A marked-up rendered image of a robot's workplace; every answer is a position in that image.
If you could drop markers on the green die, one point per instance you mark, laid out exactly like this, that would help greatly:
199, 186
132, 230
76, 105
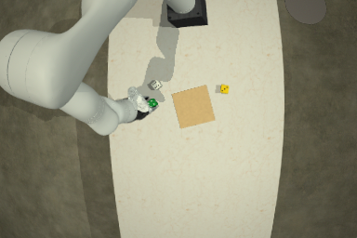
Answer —
152, 103

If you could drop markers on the yellow die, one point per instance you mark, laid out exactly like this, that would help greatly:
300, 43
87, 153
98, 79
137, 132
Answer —
224, 89

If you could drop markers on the white die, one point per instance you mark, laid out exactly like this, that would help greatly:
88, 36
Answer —
156, 85

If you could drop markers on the tan square mat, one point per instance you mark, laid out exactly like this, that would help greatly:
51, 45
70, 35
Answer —
193, 106

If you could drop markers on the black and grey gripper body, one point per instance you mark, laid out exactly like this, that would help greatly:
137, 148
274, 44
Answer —
138, 105

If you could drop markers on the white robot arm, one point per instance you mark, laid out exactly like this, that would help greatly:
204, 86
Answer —
46, 69

